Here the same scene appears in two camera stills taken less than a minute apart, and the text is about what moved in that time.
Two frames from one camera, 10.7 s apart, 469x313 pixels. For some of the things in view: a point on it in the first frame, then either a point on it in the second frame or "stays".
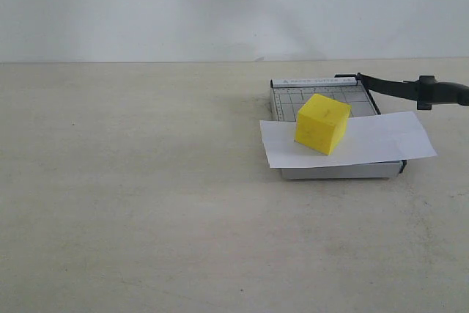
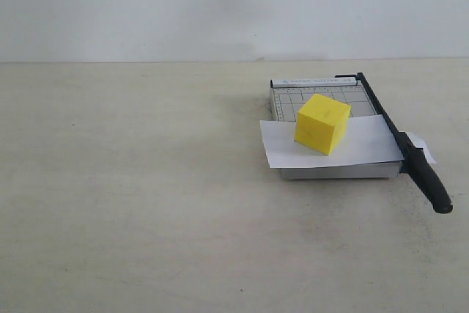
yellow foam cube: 320,123 stays
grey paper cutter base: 287,94 stays
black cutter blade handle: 425,90 -> 413,162
